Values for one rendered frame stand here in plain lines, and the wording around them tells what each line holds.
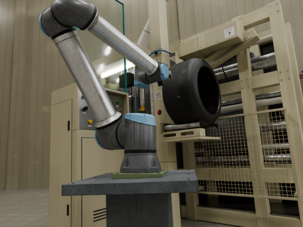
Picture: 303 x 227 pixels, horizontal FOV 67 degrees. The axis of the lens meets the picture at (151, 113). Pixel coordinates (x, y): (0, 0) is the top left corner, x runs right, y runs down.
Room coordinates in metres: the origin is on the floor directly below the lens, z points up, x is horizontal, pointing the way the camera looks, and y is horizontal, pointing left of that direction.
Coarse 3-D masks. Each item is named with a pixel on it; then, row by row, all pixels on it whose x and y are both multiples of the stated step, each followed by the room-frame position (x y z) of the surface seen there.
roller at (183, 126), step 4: (176, 124) 1.86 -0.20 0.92; (180, 124) 1.83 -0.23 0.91; (184, 124) 1.80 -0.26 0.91; (188, 124) 1.77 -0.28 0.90; (192, 124) 1.75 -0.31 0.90; (196, 124) 1.73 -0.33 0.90; (200, 124) 1.71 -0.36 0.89; (164, 128) 1.92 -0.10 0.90; (168, 128) 1.90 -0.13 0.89; (172, 128) 1.87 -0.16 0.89; (176, 128) 1.85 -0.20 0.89; (180, 128) 1.83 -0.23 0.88; (184, 128) 1.82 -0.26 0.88
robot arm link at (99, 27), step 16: (64, 0) 0.83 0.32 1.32; (80, 0) 0.84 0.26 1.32; (64, 16) 0.85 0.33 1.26; (80, 16) 0.85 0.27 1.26; (96, 16) 0.88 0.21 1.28; (96, 32) 0.93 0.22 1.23; (112, 32) 0.96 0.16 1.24; (112, 48) 1.04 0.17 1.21; (128, 48) 1.04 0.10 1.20; (144, 64) 1.15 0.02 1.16; (160, 64) 1.23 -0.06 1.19; (160, 80) 1.27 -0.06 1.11
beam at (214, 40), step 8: (232, 24) 1.84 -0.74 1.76; (208, 32) 1.98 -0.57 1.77; (216, 32) 1.93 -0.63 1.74; (240, 32) 1.88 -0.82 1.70; (192, 40) 2.09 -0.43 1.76; (200, 40) 2.03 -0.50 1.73; (208, 40) 1.98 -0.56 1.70; (216, 40) 1.93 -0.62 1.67; (224, 40) 1.89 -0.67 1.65; (232, 40) 1.88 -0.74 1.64; (240, 40) 1.89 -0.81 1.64; (184, 48) 2.14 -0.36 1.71; (192, 48) 2.09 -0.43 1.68; (200, 48) 2.04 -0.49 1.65; (208, 48) 2.01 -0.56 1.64; (216, 48) 2.02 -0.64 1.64; (184, 56) 2.17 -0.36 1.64; (192, 56) 2.18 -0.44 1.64; (200, 56) 2.19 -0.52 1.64; (208, 56) 2.20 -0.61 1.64
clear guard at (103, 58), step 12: (96, 0) 1.86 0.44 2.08; (108, 0) 1.97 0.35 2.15; (108, 12) 1.97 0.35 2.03; (120, 12) 2.09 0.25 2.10; (120, 24) 2.09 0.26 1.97; (84, 36) 1.76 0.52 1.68; (96, 48) 1.86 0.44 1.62; (108, 48) 1.96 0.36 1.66; (96, 60) 1.86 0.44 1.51; (108, 60) 1.96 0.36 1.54; (120, 60) 2.08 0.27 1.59; (96, 72) 1.86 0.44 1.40; (108, 72) 1.96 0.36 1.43; (120, 72) 2.07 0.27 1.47; (108, 84) 1.95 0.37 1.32; (120, 84) 2.07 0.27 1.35
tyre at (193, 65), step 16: (176, 64) 1.80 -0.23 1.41; (192, 64) 1.68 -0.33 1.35; (208, 64) 1.86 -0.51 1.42; (176, 80) 1.68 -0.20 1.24; (192, 80) 1.63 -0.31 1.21; (208, 80) 2.05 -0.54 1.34; (192, 96) 1.64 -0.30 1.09; (208, 96) 2.12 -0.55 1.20; (176, 112) 1.76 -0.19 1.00; (192, 112) 1.70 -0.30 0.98; (208, 112) 2.09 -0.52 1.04
